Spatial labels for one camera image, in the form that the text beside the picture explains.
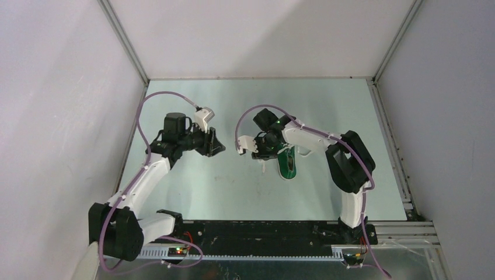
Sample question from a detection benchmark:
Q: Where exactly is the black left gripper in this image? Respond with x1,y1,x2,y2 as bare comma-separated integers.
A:
178,121,225,157

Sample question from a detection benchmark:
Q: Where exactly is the green canvas sneaker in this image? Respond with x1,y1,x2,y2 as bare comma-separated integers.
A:
277,147,297,180

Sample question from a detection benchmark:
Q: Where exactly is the white shoelace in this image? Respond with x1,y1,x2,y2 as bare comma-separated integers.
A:
258,143,297,180

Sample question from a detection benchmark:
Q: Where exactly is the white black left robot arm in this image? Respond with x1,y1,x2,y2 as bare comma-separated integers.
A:
88,107,225,261

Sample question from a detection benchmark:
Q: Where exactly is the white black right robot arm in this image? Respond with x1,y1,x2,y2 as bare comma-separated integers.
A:
236,106,376,244

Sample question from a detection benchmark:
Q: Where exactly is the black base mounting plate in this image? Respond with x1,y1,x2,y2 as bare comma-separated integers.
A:
172,220,378,253

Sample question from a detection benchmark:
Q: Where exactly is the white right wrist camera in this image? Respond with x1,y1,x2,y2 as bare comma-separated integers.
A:
236,135,259,155

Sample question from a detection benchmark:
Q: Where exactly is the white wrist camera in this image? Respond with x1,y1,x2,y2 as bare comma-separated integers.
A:
194,107,215,133
236,135,259,155

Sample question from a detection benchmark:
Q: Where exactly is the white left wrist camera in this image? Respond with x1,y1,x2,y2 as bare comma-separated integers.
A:
194,107,215,133

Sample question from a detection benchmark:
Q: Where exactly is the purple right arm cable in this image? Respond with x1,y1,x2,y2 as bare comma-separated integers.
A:
234,104,392,280

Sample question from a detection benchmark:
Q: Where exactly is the grey slotted cable duct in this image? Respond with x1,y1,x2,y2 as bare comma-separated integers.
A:
137,246,344,261

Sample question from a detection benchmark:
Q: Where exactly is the aluminium frame rail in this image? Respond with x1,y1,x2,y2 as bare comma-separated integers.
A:
89,219,442,248

